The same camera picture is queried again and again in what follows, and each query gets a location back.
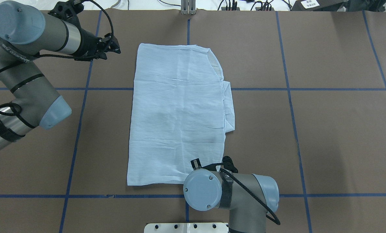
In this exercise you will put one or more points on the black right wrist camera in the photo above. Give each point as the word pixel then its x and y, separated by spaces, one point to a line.
pixel 227 164

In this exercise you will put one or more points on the white pedestal column base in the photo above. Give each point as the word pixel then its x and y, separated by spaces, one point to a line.
pixel 217 227

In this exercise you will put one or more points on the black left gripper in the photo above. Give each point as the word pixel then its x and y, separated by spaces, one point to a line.
pixel 89 40

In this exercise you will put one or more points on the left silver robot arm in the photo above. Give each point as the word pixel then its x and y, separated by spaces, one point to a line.
pixel 27 34

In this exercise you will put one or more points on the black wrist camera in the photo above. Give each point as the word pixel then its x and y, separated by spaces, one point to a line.
pixel 68 11
pixel 227 164

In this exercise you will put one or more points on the aluminium frame post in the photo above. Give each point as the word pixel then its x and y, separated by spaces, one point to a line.
pixel 188 7

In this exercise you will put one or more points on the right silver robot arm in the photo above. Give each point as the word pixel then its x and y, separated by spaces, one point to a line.
pixel 251 199

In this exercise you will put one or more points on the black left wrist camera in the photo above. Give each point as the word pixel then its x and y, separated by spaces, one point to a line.
pixel 68 11

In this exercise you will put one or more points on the light blue button-up shirt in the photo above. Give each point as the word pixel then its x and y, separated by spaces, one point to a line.
pixel 182 110

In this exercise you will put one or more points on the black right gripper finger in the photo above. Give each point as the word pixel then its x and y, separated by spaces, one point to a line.
pixel 196 164

